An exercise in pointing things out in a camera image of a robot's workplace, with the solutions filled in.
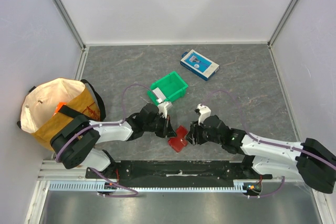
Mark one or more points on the red card holder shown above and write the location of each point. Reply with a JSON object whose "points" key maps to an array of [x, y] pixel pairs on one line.
{"points": [[179, 142]]}

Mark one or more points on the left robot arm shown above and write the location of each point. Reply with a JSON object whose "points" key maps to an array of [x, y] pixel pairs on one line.
{"points": [[75, 143]]}

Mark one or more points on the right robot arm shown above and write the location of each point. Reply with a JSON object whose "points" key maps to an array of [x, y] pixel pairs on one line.
{"points": [[309, 161]]}

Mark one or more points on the green plastic bin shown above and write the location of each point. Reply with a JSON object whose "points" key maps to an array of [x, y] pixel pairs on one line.
{"points": [[172, 86]]}

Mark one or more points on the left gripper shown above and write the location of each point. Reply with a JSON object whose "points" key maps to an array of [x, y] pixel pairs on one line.
{"points": [[167, 130]]}

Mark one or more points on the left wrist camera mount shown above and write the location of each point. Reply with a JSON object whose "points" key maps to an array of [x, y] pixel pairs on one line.
{"points": [[163, 107]]}

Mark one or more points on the blue white product box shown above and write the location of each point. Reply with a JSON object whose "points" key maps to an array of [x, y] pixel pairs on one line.
{"points": [[199, 64]]}

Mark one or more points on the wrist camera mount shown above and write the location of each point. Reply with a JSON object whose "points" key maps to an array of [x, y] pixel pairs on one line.
{"points": [[203, 113], [163, 107]]}

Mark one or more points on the orange item in bag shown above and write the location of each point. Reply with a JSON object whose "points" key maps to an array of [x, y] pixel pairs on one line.
{"points": [[59, 106]]}

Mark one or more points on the white credit card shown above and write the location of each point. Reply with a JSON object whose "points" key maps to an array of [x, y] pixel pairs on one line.
{"points": [[160, 97]]}

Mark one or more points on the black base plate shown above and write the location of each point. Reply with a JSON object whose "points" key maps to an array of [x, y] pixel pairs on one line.
{"points": [[128, 170]]}

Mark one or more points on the brown paper tote bag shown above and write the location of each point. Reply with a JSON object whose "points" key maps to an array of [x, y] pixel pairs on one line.
{"points": [[37, 116]]}

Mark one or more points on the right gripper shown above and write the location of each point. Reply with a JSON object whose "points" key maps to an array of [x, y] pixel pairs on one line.
{"points": [[196, 134]]}

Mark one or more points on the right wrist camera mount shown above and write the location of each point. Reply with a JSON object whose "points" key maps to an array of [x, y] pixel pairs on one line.
{"points": [[203, 113]]}

